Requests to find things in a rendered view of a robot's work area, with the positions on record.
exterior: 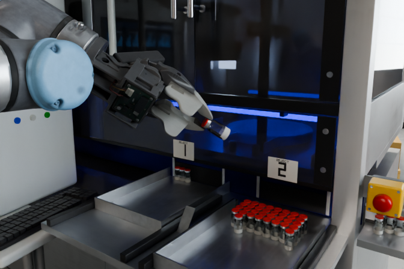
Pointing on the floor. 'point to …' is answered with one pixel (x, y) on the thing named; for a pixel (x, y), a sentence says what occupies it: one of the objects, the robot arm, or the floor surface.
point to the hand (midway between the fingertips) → (202, 117)
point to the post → (355, 105)
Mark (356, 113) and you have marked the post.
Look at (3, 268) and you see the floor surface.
